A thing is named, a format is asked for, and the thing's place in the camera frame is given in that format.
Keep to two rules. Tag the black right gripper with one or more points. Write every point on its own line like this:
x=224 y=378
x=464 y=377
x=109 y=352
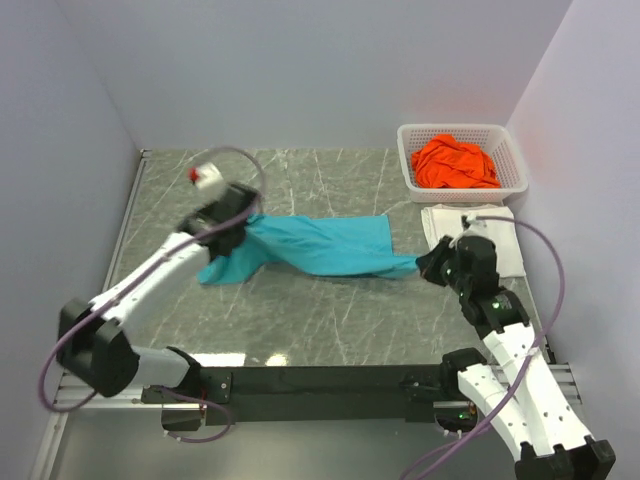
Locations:
x=429 y=261

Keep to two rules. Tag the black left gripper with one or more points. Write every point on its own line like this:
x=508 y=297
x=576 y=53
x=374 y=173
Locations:
x=207 y=210

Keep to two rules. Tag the turquoise t shirt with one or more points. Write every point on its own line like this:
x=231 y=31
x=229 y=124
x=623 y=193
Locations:
x=323 y=247

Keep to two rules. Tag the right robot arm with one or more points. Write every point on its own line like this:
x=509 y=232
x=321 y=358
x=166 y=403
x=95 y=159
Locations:
x=530 y=412

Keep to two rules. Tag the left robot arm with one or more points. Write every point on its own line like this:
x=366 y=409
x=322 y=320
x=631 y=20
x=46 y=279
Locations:
x=95 y=336

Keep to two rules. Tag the folded white t shirt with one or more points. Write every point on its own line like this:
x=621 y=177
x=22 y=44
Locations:
x=442 y=220

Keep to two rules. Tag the white plastic laundry basket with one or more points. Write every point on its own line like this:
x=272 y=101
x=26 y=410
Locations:
x=493 y=139

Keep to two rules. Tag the orange t shirt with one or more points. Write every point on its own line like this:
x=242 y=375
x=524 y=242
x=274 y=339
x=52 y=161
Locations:
x=445 y=163

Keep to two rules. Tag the black base crossbar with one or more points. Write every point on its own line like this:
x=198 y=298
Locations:
x=414 y=393

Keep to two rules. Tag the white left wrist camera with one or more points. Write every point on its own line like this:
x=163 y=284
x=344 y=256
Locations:
x=206 y=176

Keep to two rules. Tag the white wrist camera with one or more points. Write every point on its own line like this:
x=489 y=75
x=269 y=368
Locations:
x=206 y=176
x=472 y=226

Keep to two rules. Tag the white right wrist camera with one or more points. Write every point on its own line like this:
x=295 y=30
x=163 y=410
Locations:
x=472 y=226

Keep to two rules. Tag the aluminium rail frame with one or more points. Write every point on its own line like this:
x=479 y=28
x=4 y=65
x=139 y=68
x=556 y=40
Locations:
x=173 y=403

